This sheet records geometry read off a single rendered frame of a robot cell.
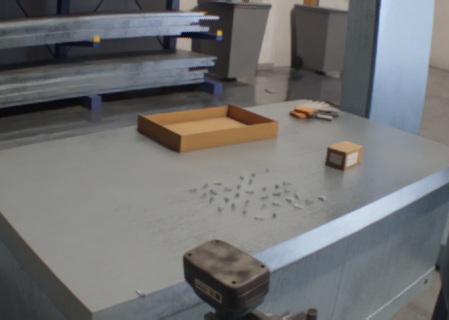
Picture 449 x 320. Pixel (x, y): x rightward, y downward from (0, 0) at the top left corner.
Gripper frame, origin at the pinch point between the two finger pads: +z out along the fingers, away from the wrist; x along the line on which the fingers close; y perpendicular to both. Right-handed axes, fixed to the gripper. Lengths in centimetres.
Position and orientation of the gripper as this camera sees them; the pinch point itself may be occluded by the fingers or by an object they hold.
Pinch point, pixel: (229, 317)
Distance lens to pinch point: 79.6
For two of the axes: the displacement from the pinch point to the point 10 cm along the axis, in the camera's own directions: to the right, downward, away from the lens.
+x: -7.4, 2.9, -6.1
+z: -6.8, -2.9, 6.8
